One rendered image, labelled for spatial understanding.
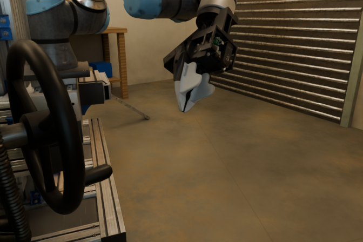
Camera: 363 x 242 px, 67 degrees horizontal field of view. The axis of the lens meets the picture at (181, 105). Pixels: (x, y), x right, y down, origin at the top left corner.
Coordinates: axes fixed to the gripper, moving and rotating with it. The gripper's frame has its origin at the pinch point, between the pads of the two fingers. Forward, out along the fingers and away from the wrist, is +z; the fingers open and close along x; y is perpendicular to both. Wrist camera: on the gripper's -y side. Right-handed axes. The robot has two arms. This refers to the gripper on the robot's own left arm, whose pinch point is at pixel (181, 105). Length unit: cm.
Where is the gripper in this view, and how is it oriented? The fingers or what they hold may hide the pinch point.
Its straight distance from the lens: 50.6
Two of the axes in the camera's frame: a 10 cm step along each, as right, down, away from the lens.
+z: -2.6, 8.8, -3.9
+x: 6.7, 4.6, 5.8
